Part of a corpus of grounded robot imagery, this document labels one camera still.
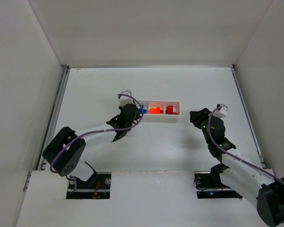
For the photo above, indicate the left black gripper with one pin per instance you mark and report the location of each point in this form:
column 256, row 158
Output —
column 136, row 113

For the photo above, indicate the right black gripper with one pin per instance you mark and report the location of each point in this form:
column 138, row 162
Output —
column 199, row 116

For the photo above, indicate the large blue curved lego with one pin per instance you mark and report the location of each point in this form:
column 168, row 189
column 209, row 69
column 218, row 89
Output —
column 142, row 110

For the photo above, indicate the orange spiral lego piece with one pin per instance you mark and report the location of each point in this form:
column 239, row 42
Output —
column 152, row 111

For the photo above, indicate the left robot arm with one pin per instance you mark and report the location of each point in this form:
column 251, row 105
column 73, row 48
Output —
column 64, row 152

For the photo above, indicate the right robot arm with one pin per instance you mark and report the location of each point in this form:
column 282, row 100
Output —
column 260, row 187

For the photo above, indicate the white three-compartment tray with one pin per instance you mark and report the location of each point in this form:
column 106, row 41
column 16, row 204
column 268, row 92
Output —
column 159, row 117

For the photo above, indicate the orange spiral piece in tray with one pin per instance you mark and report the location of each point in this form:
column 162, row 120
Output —
column 158, row 110

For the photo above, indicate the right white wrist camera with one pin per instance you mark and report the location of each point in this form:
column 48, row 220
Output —
column 222, row 111

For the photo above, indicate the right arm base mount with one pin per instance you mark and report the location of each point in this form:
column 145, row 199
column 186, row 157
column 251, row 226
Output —
column 209, row 186

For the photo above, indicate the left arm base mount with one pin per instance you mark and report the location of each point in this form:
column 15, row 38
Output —
column 87, row 183

